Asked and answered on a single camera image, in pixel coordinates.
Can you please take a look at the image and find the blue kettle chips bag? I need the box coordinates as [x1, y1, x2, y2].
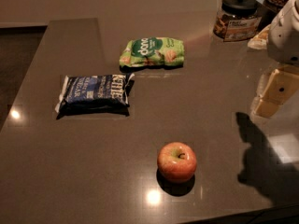
[55, 73, 135, 113]

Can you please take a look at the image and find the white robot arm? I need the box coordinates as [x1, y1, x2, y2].
[251, 0, 299, 119]

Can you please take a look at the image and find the red yellow apple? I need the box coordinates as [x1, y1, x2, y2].
[157, 142, 197, 184]

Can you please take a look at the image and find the glass jar black lid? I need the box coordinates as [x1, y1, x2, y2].
[213, 0, 261, 42]

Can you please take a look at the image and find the green pop snack bag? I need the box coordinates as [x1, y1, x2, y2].
[120, 37, 184, 68]

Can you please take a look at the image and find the pale crumpled wrapper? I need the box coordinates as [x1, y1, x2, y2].
[248, 25, 270, 49]

